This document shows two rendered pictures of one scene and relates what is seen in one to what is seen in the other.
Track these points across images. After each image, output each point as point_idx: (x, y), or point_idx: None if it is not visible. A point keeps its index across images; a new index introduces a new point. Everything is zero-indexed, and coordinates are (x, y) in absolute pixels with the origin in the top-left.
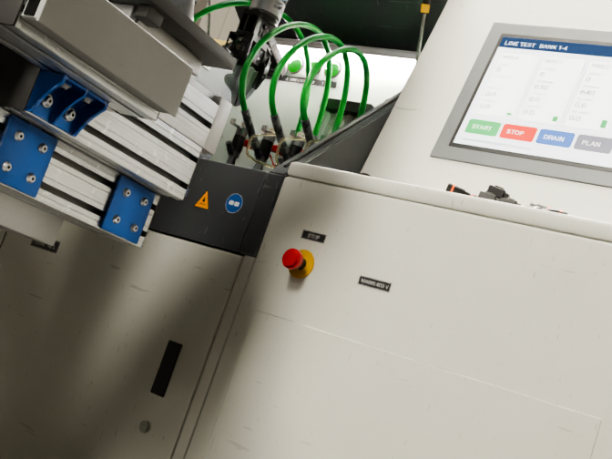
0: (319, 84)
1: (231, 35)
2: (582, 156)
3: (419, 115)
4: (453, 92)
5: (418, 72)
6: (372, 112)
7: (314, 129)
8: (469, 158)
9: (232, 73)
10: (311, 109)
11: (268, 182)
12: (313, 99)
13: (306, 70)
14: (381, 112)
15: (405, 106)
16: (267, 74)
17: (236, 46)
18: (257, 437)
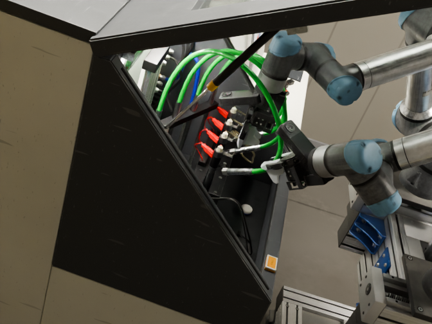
0: (141, 52)
1: (274, 119)
2: (261, 34)
3: (247, 62)
4: (251, 38)
5: (247, 37)
6: (251, 81)
7: (182, 98)
8: (252, 67)
9: (254, 135)
10: (135, 74)
11: None
12: (137, 66)
13: (184, 65)
14: (248, 76)
15: (245, 62)
16: (222, 106)
17: (269, 122)
18: None
